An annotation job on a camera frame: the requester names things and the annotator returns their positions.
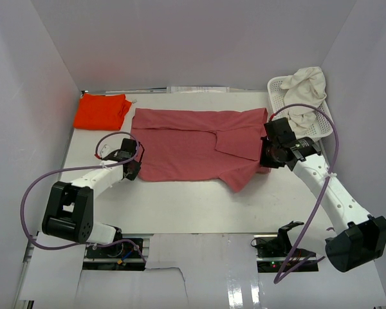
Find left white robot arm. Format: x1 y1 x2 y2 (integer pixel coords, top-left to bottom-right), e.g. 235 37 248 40
42 138 144 257

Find white perforated plastic basket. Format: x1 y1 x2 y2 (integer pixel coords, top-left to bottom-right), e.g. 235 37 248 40
266 75 335 141

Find pink t-shirt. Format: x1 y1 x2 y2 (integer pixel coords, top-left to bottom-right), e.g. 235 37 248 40
131 108 270 192

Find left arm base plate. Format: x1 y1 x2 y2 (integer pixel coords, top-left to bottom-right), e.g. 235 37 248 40
82 237 149 272

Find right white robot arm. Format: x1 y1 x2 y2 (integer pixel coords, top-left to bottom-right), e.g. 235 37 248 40
260 118 386 272

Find papers at table back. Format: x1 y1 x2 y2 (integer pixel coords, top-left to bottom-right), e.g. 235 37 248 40
167 86 230 93

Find folded orange t-shirt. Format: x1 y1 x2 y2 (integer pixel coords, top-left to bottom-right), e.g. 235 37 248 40
73 93 132 131

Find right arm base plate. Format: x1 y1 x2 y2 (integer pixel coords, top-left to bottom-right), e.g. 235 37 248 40
250 236 319 274

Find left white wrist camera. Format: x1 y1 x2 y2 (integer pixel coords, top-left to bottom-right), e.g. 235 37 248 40
95 144 112 160

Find white t-shirt in basket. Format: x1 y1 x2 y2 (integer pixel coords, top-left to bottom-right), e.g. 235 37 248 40
280 66 327 135

